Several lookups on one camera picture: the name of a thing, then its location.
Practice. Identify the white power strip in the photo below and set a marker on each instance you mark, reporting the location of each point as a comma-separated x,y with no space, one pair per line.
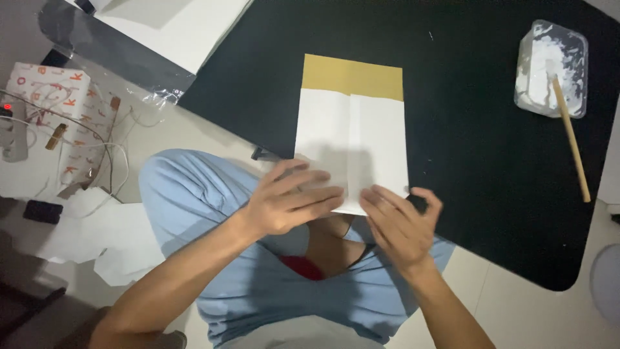
10,131

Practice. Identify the white and gold paper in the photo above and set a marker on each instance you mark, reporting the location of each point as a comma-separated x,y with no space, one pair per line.
351,131

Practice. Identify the stack of white paper sheets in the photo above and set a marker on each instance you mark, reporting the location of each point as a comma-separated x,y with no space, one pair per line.
179,29

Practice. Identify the small black box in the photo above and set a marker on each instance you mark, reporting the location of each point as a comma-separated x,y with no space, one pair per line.
42,212

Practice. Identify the crumpled white paper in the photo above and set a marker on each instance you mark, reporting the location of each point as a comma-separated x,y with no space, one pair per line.
104,237

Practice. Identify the red object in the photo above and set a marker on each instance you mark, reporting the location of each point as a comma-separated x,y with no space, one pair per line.
302,266

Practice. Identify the wooden stick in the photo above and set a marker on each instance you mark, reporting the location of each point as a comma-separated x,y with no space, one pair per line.
571,140

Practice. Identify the black mat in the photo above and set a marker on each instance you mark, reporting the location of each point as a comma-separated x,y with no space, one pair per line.
484,145

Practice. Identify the clear plastic glue container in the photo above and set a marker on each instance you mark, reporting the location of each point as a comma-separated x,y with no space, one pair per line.
550,68

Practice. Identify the person's light blue shorts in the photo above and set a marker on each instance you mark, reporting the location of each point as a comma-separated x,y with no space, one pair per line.
261,286

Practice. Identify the person's left hand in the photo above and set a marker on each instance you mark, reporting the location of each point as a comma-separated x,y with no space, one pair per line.
278,206

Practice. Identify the clear plastic wrap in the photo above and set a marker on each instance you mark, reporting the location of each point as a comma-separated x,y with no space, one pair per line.
121,53

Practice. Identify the pale round object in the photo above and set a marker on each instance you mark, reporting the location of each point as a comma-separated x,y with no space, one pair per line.
606,283

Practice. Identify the person's right hand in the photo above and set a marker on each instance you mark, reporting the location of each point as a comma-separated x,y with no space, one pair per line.
397,228

